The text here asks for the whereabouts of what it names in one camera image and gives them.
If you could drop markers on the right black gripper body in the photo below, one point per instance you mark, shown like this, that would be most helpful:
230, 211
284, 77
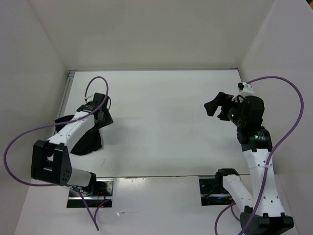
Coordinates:
231, 110

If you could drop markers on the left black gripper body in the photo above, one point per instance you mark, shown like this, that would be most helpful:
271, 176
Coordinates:
106, 119

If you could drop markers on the black skirt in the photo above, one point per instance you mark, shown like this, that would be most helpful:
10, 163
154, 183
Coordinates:
89, 142

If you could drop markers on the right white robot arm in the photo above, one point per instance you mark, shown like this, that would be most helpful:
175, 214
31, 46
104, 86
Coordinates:
261, 212

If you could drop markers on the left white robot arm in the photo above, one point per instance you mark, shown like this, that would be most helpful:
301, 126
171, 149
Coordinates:
51, 158

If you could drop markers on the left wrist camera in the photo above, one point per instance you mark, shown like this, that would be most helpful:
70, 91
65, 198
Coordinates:
88, 98

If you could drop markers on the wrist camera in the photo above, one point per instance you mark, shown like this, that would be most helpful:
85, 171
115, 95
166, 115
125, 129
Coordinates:
245, 89
88, 98

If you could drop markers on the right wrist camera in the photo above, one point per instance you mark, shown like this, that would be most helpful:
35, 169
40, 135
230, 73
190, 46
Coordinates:
245, 89

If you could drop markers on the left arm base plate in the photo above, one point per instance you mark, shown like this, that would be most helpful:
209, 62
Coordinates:
100, 195

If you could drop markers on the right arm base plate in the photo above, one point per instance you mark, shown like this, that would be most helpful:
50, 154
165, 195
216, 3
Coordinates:
211, 193

